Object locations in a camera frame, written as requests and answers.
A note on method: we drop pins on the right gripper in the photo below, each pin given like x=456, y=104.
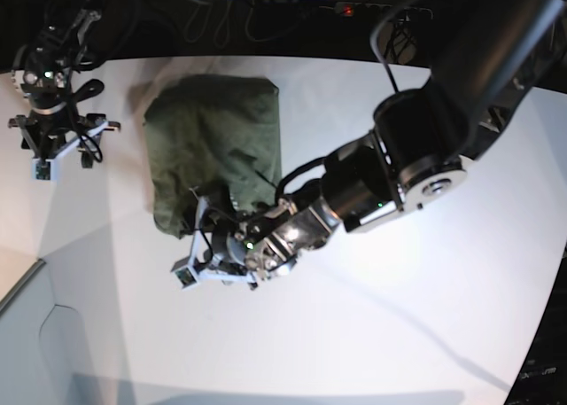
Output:
x=48, y=140

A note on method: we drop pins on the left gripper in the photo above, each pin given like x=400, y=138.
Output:
x=217, y=250

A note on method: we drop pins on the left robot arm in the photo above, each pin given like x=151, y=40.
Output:
x=419, y=146

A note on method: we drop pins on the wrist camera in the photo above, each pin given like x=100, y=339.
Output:
x=44, y=170
x=186, y=278

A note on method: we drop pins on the black power strip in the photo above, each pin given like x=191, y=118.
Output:
x=349, y=9

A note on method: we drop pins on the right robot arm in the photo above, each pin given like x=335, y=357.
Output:
x=42, y=72

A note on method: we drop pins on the green t-shirt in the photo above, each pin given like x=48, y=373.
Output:
x=211, y=129

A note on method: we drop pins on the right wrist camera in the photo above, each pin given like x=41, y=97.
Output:
x=44, y=170

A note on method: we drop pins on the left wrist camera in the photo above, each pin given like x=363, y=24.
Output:
x=186, y=278

